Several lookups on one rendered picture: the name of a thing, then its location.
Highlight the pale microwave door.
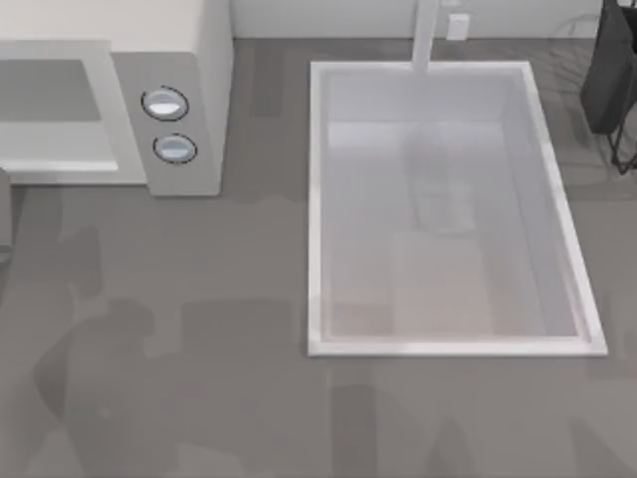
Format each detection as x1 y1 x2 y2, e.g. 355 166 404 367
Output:
0 41 149 187

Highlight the pale microwave oven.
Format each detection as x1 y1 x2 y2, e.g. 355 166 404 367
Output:
0 0 236 198

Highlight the tall white tap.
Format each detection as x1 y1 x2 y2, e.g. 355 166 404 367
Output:
410 0 439 77

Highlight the small round microwave knob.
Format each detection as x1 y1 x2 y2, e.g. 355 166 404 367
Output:
151 132 199 165

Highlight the black wire frame stand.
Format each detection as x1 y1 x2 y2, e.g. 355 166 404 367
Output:
579 0 637 176

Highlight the large round microwave knob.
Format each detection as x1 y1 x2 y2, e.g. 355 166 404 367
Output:
140 85 191 122

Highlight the white sink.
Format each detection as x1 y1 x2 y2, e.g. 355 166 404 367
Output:
306 60 610 359

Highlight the white wall socket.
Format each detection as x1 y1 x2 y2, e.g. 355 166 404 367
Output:
446 13 471 42

